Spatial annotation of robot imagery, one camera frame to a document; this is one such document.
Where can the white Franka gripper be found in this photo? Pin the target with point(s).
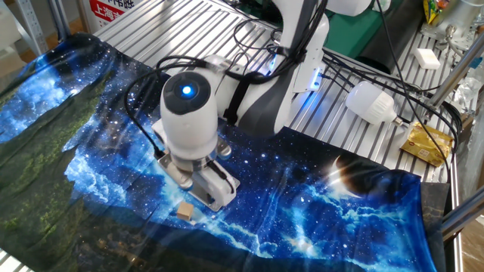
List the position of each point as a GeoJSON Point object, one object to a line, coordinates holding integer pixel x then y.
{"type": "Point", "coordinates": [215, 185]}

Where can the small wooden cube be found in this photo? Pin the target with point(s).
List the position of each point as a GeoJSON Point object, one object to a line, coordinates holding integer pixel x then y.
{"type": "Point", "coordinates": [185, 211]}

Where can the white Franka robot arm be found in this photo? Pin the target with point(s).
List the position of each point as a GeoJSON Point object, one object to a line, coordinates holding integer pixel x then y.
{"type": "Point", "coordinates": [189, 124]}

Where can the galaxy print cloth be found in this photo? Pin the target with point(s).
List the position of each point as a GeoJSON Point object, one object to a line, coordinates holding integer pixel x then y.
{"type": "Point", "coordinates": [113, 226]}

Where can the white LED bulb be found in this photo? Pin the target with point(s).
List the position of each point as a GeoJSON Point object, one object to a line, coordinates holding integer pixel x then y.
{"type": "Point", "coordinates": [368, 102]}

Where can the green mat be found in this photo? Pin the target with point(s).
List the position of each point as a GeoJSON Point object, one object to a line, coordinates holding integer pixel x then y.
{"type": "Point", "coordinates": [351, 34]}

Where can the red and white sign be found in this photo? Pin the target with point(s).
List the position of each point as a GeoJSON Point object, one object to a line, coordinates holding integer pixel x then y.
{"type": "Point", "coordinates": [109, 11]}

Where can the gold snack packet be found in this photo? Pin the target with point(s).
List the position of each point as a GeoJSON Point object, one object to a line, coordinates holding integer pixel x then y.
{"type": "Point", "coordinates": [427, 145]}

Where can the black rolled mat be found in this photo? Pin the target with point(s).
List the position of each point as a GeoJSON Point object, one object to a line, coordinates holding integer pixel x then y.
{"type": "Point", "coordinates": [393, 41]}

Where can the grey metal shelf upright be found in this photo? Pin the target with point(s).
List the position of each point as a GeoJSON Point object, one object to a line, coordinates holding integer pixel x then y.
{"type": "Point", "coordinates": [32, 26]}

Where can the small white block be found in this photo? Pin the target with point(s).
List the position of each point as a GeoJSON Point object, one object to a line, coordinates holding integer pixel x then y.
{"type": "Point", "coordinates": [427, 58]}

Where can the aluminium frame post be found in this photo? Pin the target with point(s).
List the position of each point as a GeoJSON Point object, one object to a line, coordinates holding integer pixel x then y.
{"type": "Point", "coordinates": [463, 217]}
{"type": "Point", "coordinates": [453, 73]}

